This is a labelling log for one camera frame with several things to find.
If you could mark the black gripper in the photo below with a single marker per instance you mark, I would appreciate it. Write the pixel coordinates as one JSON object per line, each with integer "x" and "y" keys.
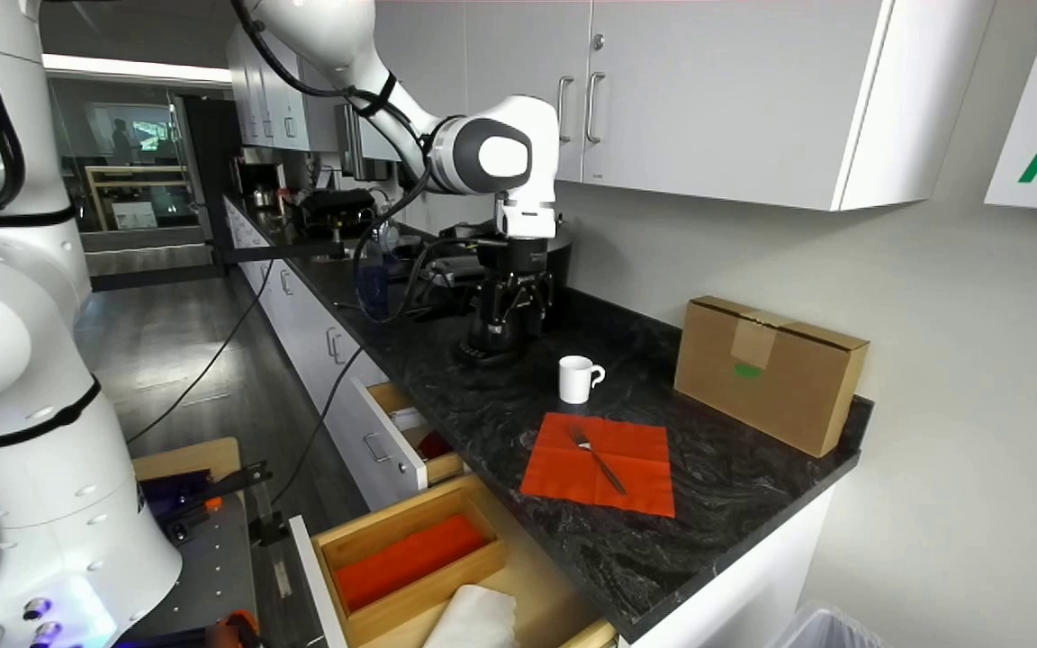
{"x": 511, "y": 276}

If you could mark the large wooden drawer white front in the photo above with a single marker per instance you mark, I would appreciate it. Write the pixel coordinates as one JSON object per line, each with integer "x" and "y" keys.
{"x": 542, "y": 578}

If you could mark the wooden organizer box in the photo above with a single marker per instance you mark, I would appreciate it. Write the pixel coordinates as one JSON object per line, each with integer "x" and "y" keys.
{"x": 423, "y": 594}

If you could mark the brown cardboard box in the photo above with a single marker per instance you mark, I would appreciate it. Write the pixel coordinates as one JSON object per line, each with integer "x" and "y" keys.
{"x": 770, "y": 379}

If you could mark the white mug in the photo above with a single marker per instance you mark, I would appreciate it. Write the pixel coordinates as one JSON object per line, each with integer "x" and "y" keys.
{"x": 573, "y": 384}

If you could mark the white packets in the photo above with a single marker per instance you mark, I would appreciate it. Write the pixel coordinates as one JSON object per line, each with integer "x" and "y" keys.
{"x": 408, "y": 419}

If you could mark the red object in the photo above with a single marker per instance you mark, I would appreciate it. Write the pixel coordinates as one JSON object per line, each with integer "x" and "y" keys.
{"x": 432, "y": 446}

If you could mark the square orange paper napkin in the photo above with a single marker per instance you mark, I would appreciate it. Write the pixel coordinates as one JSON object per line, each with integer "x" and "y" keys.
{"x": 639, "y": 480}

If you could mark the white base cabinet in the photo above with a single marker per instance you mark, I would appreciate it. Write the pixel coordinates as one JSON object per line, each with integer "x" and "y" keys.
{"x": 303, "y": 317}

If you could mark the white paper towel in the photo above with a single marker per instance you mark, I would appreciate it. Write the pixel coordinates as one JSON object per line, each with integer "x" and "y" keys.
{"x": 468, "y": 617}

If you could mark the clear plastic trash bag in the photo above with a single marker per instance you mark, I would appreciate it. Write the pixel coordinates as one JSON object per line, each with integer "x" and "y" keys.
{"x": 829, "y": 632}

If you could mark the ceiling light strip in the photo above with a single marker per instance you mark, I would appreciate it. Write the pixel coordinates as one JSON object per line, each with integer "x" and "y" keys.
{"x": 133, "y": 71}

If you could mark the white wall cabinet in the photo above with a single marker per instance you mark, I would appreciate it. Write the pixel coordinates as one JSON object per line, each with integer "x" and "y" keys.
{"x": 721, "y": 95}

